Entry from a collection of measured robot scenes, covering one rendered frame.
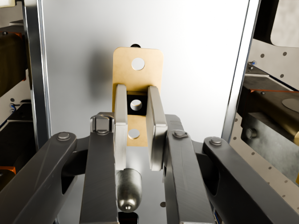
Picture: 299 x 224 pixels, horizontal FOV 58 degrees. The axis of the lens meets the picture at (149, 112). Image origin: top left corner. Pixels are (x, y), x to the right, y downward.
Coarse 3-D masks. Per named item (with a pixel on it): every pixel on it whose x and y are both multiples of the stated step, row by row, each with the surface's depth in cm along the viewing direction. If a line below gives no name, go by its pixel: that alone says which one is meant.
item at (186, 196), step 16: (176, 144) 13; (192, 144) 13; (176, 160) 12; (192, 160) 12; (176, 176) 11; (192, 176) 11; (176, 192) 10; (192, 192) 10; (176, 208) 9; (192, 208) 9; (208, 208) 9
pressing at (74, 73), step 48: (48, 0) 24; (96, 0) 25; (144, 0) 25; (192, 0) 25; (240, 0) 26; (48, 48) 26; (96, 48) 26; (192, 48) 27; (240, 48) 28; (48, 96) 28; (96, 96) 28; (192, 96) 29; (144, 192) 34
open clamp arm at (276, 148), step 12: (252, 120) 31; (264, 120) 30; (252, 132) 30; (264, 132) 29; (276, 132) 28; (288, 132) 28; (252, 144) 31; (264, 144) 29; (276, 144) 28; (288, 144) 26; (264, 156) 29; (276, 156) 28; (288, 156) 26; (276, 168) 28; (288, 168) 26
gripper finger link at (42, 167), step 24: (48, 144) 12; (72, 144) 13; (24, 168) 11; (48, 168) 11; (0, 192) 9; (24, 192) 9; (48, 192) 10; (0, 216) 8; (24, 216) 9; (48, 216) 11
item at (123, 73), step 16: (128, 48) 20; (144, 48) 20; (128, 64) 20; (160, 64) 21; (128, 80) 21; (144, 80) 21; (160, 80) 21; (112, 96) 21; (128, 96) 20; (144, 96) 21; (128, 112) 21; (144, 112) 21; (128, 128) 23; (144, 128) 23; (128, 144) 23; (144, 144) 23
